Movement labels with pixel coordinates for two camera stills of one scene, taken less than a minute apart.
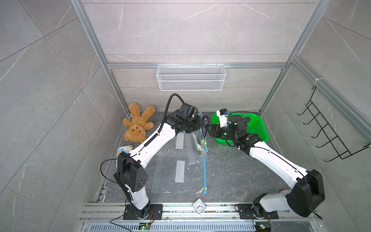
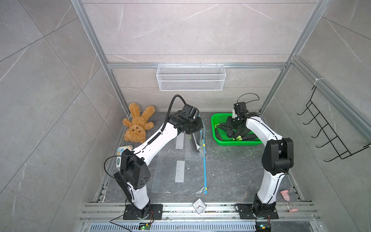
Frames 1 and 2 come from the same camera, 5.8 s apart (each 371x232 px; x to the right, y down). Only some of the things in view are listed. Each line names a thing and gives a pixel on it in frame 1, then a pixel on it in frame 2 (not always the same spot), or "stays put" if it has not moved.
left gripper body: x=193 y=124 stays put
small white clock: x=199 y=206 stays put
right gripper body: x=223 y=133 → x=234 y=123
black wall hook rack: x=338 y=145 stays put
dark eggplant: x=205 y=121 → x=196 y=138
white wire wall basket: x=191 y=77 stays put
